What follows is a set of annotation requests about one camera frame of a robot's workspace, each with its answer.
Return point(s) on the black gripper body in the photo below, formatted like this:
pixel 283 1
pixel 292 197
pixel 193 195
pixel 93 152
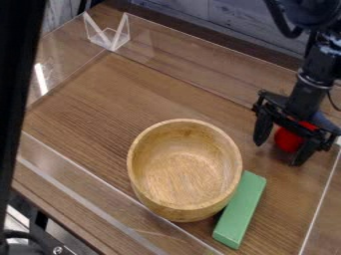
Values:
pixel 316 127

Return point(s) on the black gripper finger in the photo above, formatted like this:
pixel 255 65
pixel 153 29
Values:
pixel 307 149
pixel 263 127

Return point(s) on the red plush strawberry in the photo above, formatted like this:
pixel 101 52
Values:
pixel 288 140

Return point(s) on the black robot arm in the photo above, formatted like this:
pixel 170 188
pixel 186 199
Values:
pixel 296 112

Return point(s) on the wooden bowl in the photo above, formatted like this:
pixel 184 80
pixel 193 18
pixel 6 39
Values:
pixel 185 167

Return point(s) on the green rectangular block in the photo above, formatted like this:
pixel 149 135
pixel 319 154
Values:
pixel 237 214

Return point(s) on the black foreground pole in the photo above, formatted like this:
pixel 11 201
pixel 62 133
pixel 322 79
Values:
pixel 21 26

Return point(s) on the clear acrylic corner bracket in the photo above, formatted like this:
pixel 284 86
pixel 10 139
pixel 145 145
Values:
pixel 109 38

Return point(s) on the clear acrylic front wall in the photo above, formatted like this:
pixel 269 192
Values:
pixel 113 222

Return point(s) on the black metal table mount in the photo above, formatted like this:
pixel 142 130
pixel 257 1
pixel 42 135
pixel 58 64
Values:
pixel 50 244

